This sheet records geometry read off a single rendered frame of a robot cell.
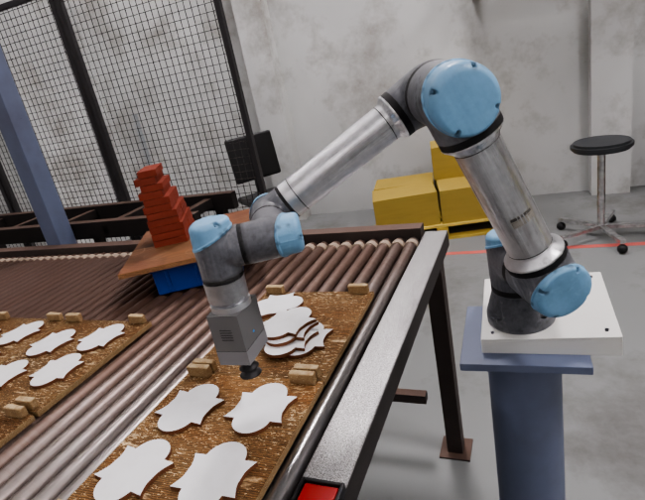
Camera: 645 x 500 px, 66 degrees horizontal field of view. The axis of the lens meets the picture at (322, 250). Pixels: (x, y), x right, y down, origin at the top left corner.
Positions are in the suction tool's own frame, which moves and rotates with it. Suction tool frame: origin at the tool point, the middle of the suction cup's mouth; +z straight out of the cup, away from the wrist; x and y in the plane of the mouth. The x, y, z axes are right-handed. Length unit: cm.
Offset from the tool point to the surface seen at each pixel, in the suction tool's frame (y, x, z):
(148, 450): 13.7, -17.5, 8.0
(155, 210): -75, -70, -15
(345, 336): -27.2, 10.7, 9.0
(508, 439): -32, 46, 42
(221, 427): 5.3, -6.4, 9.0
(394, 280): -62, 17, 11
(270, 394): -3.8, 0.6, 8.0
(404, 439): -94, 3, 103
